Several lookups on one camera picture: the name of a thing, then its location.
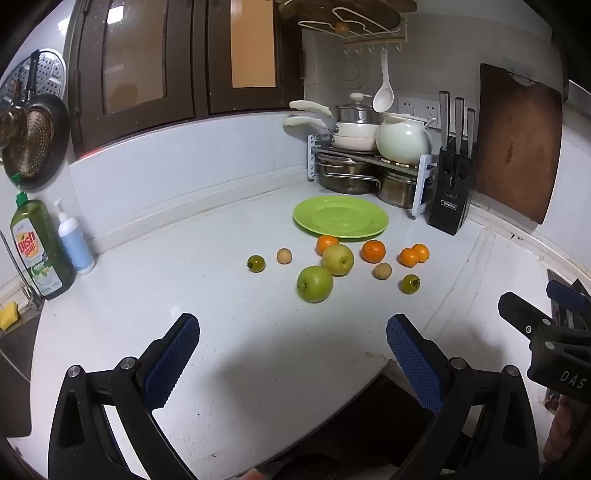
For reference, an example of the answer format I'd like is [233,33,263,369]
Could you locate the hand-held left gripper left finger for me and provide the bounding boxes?
[47,313,201,480]

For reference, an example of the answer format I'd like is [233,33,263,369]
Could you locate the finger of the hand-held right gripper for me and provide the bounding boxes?
[498,292,570,352]
[546,280,591,331]

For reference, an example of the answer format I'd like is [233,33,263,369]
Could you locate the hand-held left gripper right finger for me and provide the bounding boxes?
[386,313,541,480]

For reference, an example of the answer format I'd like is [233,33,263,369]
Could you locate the large green apple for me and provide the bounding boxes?
[296,265,334,304]

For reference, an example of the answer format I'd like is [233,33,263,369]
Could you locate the yellow-green apple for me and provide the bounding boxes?
[322,244,355,277]

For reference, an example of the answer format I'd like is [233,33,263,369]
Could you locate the green plastic plate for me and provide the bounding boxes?
[293,195,390,239]

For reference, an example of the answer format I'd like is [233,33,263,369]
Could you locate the black knife block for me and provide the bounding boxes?
[426,147,476,236]

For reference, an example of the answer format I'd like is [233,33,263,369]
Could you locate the white pump bottle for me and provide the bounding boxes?
[53,198,95,276]

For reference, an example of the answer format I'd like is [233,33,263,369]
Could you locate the brown wooden cutting board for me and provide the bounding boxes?
[471,63,564,225]

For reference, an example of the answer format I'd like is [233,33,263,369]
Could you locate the grey pot rack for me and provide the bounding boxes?
[307,134,437,217]

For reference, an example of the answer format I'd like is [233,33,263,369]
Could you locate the yellow sponge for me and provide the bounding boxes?
[0,302,20,331]

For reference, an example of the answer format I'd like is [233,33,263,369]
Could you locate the green dish soap bottle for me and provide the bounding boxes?
[10,174,77,301]

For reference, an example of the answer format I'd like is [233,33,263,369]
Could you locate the metal faucet pipe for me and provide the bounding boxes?
[0,231,45,311]

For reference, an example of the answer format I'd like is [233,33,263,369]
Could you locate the white ceramic pot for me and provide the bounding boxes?
[375,113,437,164]

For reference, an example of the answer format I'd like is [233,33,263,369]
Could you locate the steel pot with lid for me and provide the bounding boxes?
[335,92,376,125]

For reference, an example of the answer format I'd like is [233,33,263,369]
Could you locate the copper mesh strainer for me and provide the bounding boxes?
[9,108,54,179]

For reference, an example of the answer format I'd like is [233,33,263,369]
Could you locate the black frying pan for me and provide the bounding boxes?
[2,52,71,191]

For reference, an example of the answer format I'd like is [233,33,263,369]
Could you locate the white ladle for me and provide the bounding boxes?
[372,48,394,114]

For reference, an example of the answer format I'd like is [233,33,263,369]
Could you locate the dark brown framed window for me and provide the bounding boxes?
[65,0,306,158]

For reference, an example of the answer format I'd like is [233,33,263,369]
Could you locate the perforated metal steamer plate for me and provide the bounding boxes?
[0,48,68,116]

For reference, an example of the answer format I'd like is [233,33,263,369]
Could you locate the steel pot with wire handle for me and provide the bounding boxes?
[317,154,381,195]

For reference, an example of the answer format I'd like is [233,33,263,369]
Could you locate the white-handled pan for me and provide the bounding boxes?
[289,100,378,138]
[283,116,378,152]

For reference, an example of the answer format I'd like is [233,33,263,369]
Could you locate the white wire wall rack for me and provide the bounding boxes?
[300,7,409,55]

